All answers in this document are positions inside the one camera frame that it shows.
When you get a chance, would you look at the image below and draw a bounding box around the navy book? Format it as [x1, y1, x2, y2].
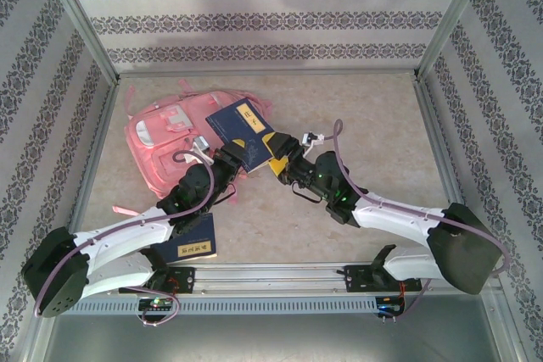
[204, 97, 279, 175]
[150, 212, 219, 265]

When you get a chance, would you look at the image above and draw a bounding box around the pink backpack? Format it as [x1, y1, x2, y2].
[111, 78, 272, 217]

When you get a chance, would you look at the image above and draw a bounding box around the grey metal tray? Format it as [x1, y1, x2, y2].
[42, 313, 501, 362]

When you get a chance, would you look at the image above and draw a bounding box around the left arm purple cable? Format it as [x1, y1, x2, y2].
[32, 148, 215, 328]

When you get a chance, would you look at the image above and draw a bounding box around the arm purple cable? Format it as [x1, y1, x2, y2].
[32, 148, 215, 328]
[322, 119, 512, 320]

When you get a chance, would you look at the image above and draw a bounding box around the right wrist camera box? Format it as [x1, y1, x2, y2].
[300, 131, 327, 148]

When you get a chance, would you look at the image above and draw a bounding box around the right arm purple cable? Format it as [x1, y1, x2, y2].
[322, 119, 512, 320]

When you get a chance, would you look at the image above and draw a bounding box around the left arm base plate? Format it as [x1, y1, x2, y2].
[143, 266, 197, 294]

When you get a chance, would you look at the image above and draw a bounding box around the aluminium frame bar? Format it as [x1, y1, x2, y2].
[59, 80, 122, 265]
[413, 75, 483, 261]
[115, 67, 421, 80]

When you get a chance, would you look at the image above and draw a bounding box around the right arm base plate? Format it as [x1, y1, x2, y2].
[344, 263, 423, 293]

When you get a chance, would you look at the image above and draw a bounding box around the wide aluminium mounting rail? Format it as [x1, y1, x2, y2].
[40, 263, 504, 298]

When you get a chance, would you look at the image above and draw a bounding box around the slotted grey cable duct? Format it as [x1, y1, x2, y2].
[54, 297, 379, 315]

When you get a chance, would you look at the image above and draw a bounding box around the aluminium frame post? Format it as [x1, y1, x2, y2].
[414, 0, 496, 80]
[36, 0, 120, 83]

